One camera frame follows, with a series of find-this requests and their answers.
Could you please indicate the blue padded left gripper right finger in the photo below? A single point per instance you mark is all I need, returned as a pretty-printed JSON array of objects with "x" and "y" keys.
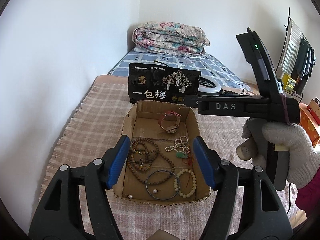
[{"x": 206, "y": 159}]

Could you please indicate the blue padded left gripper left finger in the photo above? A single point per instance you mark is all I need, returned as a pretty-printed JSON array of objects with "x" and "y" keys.
[{"x": 115, "y": 159}]

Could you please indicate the red leather strap watch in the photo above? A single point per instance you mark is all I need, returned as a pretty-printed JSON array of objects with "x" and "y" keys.
[{"x": 169, "y": 121}]

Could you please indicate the pink sleeved right forearm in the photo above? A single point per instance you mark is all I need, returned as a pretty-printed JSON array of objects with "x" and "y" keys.
[{"x": 308, "y": 196}]

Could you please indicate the right gloved hand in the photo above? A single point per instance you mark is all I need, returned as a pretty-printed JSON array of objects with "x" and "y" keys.
[{"x": 304, "y": 159}]

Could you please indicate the black clothes rack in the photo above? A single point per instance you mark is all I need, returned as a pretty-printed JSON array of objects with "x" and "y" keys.
[{"x": 280, "y": 73}]

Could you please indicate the yellow box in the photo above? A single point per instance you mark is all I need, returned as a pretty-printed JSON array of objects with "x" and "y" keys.
[{"x": 288, "y": 83}]

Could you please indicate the orange covered table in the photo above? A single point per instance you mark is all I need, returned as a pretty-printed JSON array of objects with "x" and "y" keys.
[{"x": 309, "y": 124}]

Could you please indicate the stacked books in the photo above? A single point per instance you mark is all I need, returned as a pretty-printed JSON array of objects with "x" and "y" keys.
[{"x": 314, "y": 109}]

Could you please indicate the open cardboard box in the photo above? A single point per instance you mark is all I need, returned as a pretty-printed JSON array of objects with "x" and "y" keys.
[{"x": 152, "y": 156}]

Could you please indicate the dark hanging clothes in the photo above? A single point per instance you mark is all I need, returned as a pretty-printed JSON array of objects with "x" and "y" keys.
[{"x": 303, "y": 66}]

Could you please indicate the black folded tripod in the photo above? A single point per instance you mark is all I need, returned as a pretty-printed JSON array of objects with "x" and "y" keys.
[{"x": 236, "y": 92}]

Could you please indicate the blue checked bed sheet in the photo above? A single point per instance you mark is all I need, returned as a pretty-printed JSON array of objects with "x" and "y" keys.
[{"x": 207, "y": 64}]

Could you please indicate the striped hanging towel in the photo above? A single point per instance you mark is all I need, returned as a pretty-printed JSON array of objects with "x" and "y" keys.
[{"x": 291, "y": 47}]

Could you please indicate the black snack bag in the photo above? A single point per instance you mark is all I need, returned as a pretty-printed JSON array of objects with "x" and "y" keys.
[{"x": 162, "y": 83}]

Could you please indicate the folded floral quilt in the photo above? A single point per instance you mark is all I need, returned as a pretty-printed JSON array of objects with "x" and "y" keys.
[{"x": 171, "y": 38}]

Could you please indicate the white ring light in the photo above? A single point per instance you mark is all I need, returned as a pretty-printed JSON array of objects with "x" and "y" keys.
[{"x": 208, "y": 86}]

